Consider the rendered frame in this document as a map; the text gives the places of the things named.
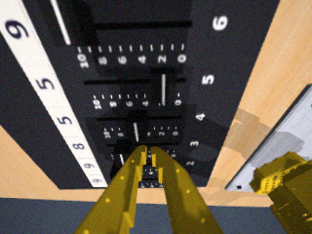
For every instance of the black lighting desk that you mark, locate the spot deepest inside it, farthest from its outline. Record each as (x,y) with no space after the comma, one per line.
(82,80)

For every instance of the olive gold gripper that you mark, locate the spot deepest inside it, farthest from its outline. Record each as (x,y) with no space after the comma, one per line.
(115,209)

